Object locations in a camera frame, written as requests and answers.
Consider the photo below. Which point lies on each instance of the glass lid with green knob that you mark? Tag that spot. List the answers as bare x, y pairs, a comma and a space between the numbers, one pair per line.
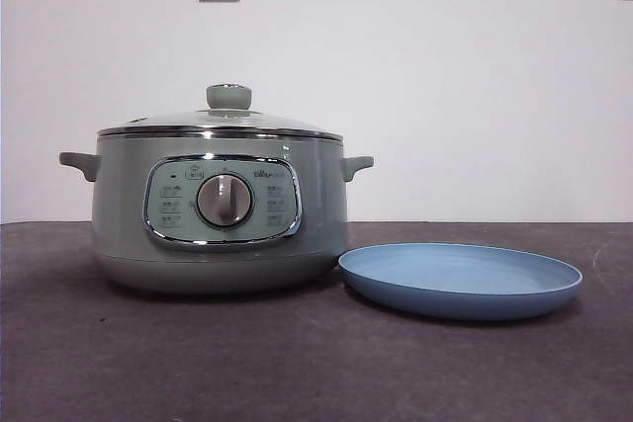
228, 96

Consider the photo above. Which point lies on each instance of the blue round plate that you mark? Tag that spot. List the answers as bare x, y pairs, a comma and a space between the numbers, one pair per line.
460, 288

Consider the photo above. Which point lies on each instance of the pale green electric steamer pot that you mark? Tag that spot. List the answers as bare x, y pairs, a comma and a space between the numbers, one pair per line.
123, 204

